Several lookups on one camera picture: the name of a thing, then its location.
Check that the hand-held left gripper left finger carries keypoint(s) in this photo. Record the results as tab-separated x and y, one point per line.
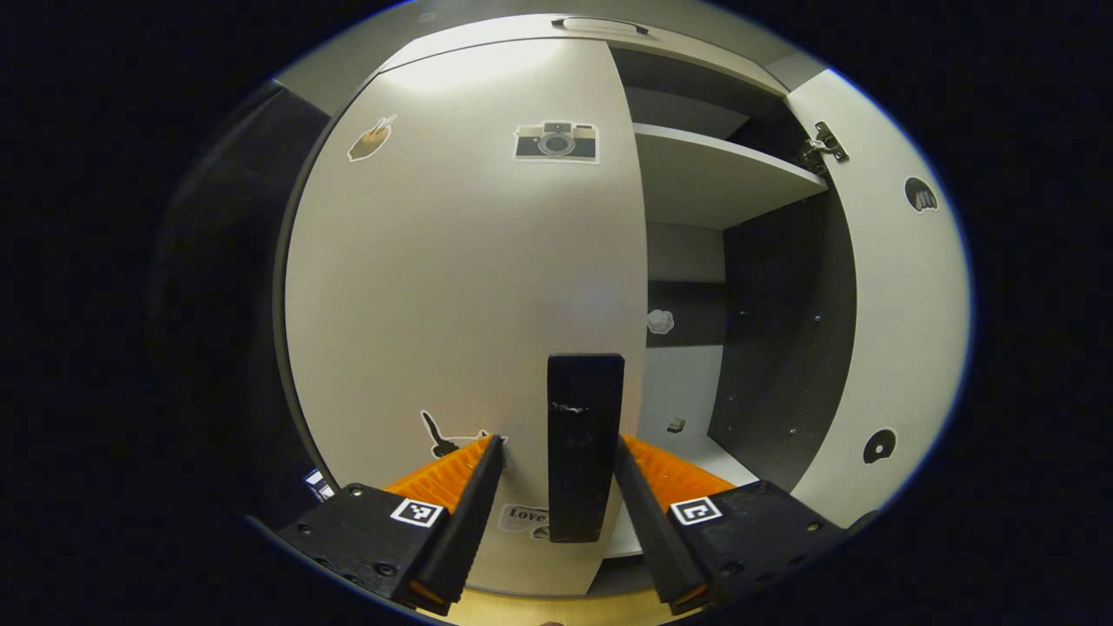
474	522

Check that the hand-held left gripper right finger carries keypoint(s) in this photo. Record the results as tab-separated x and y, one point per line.
648	522

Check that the double-door shoe cabinet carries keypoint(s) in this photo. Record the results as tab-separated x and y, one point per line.
783	330

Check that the beige cabinet door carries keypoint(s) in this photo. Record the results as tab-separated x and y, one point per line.
904	330
452	287

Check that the white bottom cabinet shelf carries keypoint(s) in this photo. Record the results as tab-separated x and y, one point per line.
722	461

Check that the white cabinet shelf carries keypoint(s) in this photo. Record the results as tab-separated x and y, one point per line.
704	174
722	461

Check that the white upper cabinet shelf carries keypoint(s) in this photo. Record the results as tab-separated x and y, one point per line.
704	174

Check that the metal door hinge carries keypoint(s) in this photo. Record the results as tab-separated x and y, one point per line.
826	143

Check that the beige cabinet drawer front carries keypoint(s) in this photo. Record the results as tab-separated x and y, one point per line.
487	28

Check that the black backdrop cloth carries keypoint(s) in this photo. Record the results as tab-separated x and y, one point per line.
226	304

